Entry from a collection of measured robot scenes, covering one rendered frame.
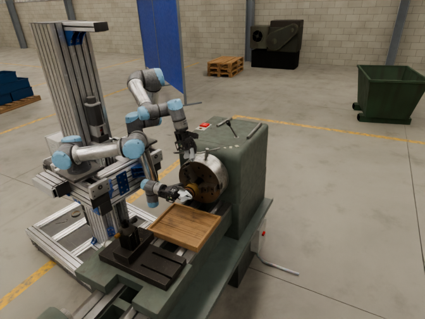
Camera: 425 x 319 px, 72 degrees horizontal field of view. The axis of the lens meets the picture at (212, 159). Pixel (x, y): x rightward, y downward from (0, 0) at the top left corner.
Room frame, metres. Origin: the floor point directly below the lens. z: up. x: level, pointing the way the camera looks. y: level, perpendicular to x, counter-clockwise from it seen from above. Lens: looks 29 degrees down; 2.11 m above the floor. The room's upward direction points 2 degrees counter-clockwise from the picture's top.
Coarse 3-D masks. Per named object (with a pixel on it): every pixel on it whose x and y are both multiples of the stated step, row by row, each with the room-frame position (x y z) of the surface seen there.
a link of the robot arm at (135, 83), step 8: (136, 72) 1.86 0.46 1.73; (128, 80) 1.79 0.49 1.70; (136, 80) 1.78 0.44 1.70; (128, 88) 1.78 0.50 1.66; (136, 88) 1.70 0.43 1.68; (136, 96) 1.64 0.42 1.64; (144, 96) 1.61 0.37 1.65; (144, 104) 1.53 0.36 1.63; (152, 104) 1.54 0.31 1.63; (144, 112) 1.48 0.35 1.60; (152, 112) 1.49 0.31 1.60; (160, 112) 1.51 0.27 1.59
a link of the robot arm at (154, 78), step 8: (144, 72) 1.87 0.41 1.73; (152, 72) 1.88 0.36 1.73; (160, 72) 1.90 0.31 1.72; (144, 80) 1.84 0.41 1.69; (152, 80) 1.86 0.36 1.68; (160, 80) 1.88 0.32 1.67; (144, 88) 1.87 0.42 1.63; (152, 88) 1.89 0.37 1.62; (160, 88) 1.93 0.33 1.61; (152, 96) 1.95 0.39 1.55; (152, 120) 2.05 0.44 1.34; (160, 120) 2.10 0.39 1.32
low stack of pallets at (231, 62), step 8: (224, 56) 10.53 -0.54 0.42; (232, 56) 10.36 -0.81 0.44; (208, 64) 9.52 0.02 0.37; (216, 64) 9.90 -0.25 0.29; (224, 64) 9.25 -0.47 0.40; (232, 64) 9.80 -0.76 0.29; (240, 64) 10.17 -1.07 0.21; (208, 72) 9.48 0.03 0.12; (216, 72) 9.38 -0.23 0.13; (224, 72) 9.33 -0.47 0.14; (232, 72) 9.32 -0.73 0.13
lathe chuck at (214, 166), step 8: (200, 160) 1.59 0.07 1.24; (208, 160) 1.60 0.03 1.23; (200, 168) 1.57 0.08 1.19; (208, 168) 1.54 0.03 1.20; (216, 168) 1.56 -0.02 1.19; (184, 176) 1.63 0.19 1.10; (200, 176) 1.57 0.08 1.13; (208, 176) 1.55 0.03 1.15; (216, 176) 1.52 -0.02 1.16; (224, 176) 1.57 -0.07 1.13; (184, 184) 1.64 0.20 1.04; (224, 184) 1.55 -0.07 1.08; (208, 192) 1.55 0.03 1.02; (216, 192) 1.52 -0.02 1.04; (200, 200) 1.58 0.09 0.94; (208, 200) 1.55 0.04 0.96
